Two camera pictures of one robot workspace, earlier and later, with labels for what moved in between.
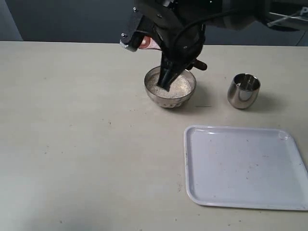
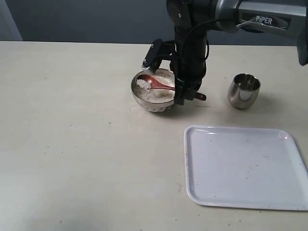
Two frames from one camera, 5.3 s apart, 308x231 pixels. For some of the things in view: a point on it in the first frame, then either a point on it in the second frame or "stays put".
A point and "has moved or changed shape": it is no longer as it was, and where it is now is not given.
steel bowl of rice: (180, 91) has moved or changed shape
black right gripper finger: (170, 75) → (180, 92)
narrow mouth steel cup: (243, 90) stays put
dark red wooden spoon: (147, 42) → (150, 81)
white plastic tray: (244, 167) stays put
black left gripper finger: (168, 73) → (190, 89)
